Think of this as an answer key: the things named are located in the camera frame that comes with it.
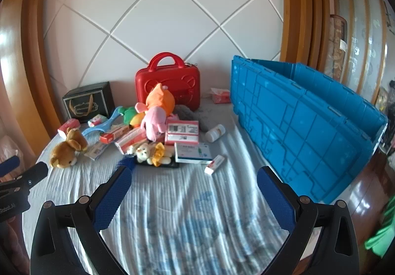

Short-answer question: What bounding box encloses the small white yellow plush bear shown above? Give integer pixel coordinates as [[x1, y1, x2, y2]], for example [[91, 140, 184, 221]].
[[128, 143, 173, 167]]

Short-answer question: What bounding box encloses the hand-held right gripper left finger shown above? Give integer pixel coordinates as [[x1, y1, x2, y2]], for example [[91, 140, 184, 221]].
[[30, 165, 133, 275]]

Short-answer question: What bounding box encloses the white pill bottle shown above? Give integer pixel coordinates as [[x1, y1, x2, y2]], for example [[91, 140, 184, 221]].
[[206, 125, 226, 143]]

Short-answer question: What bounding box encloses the red hard carry case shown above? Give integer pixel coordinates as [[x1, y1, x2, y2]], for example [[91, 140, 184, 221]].
[[135, 52, 201, 112]]

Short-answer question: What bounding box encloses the small white pink box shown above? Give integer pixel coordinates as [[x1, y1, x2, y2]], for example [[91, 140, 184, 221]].
[[88, 114, 107, 127]]

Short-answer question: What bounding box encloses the pink plush toy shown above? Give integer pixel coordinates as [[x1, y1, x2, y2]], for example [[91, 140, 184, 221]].
[[135, 103, 179, 142]]

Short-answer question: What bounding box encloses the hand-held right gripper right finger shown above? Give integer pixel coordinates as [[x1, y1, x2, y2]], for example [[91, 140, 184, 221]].
[[257, 166, 360, 275]]

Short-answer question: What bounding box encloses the brown teddy bear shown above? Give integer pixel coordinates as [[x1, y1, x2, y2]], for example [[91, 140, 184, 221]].
[[50, 127, 88, 169]]

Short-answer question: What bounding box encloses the grey plush toy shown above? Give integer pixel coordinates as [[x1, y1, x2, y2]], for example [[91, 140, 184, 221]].
[[174, 105, 201, 123]]

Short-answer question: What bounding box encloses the frosted glass wardrobe door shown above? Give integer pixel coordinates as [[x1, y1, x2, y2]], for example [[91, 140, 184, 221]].
[[321, 0, 395, 106]]

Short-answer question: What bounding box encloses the green cloth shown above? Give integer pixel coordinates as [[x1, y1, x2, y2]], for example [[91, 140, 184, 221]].
[[364, 201, 395, 255]]

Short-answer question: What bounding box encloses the red toothpaste box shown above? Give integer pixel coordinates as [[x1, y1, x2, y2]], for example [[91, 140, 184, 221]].
[[99, 125, 130, 143]]

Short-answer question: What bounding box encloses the black oblong object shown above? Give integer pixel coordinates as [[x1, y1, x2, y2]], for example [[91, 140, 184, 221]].
[[136, 158, 180, 169]]

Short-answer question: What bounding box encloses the pink white long box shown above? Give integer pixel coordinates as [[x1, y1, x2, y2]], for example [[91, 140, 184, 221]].
[[116, 128, 147, 153]]

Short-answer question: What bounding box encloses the pink box with barcode label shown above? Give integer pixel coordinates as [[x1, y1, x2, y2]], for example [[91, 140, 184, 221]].
[[164, 120, 199, 146]]

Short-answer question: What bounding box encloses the black gift box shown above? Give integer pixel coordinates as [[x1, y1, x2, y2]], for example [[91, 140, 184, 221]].
[[62, 81, 115, 124]]

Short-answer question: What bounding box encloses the pink tissue pack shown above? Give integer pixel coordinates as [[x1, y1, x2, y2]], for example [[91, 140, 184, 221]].
[[210, 88, 231, 105]]

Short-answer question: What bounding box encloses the orange plush toy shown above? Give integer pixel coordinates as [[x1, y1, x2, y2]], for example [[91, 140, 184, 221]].
[[145, 84, 176, 116]]

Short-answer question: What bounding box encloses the padded headboard with wooden frame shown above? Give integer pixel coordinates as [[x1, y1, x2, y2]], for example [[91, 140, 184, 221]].
[[0, 0, 328, 146]]

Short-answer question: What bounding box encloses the small pink pack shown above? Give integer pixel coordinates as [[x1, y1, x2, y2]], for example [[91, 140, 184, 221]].
[[58, 119, 81, 136]]

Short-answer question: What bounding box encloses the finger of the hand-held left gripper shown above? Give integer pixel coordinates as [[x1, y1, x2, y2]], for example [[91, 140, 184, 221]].
[[0, 156, 21, 177], [12, 163, 49, 193]]

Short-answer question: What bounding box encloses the brown patterned rolled mat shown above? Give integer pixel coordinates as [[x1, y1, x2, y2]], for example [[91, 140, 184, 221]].
[[324, 15, 349, 78]]

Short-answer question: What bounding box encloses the blue plastic crate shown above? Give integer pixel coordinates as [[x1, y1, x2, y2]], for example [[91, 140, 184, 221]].
[[231, 55, 389, 204]]

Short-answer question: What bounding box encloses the blue green medicine box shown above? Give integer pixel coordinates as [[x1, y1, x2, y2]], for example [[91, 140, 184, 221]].
[[174, 142, 213, 164]]

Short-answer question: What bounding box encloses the green yellow plush toy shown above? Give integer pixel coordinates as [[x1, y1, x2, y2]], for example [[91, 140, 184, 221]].
[[119, 106, 145, 127]]

